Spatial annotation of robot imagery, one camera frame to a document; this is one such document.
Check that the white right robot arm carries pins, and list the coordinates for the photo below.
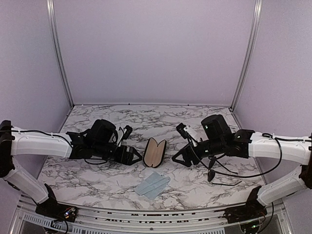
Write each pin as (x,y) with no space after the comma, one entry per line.
(249,143)

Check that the aluminium frame post left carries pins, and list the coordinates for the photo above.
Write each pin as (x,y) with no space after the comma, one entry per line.
(58,52)

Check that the aluminium front rail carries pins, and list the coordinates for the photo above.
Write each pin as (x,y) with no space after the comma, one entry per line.
(90,220)

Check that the black rimless sunglasses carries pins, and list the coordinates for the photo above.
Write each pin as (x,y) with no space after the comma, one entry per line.
(211,174)

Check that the aluminium frame post right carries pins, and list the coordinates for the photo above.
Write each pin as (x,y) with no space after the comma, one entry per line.
(249,52)

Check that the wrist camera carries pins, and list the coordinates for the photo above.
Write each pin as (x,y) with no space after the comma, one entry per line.
(123,134)
(186,131)

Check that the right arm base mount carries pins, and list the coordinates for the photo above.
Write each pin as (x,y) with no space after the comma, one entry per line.
(250,210)

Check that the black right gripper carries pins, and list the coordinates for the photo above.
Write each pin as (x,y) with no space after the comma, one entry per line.
(187,151)

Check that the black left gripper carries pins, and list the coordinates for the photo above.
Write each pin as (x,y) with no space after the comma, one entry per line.
(126,159)

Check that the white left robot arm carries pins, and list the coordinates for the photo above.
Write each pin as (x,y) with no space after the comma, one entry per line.
(103,141)

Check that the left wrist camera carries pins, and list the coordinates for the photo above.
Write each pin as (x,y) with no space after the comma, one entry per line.
(123,134)

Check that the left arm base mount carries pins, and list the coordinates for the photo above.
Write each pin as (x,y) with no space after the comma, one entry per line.
(53,209)

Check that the black glasses case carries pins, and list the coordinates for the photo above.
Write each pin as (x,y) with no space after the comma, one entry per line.
(154,153)

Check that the aluminium frame post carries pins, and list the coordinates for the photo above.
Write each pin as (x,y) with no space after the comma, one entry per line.
(249,52)
(58,52)

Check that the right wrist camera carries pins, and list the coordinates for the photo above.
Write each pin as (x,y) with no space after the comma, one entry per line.
(186,131)

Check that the light blue cloth front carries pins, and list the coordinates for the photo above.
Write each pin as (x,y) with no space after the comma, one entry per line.
(152,186)

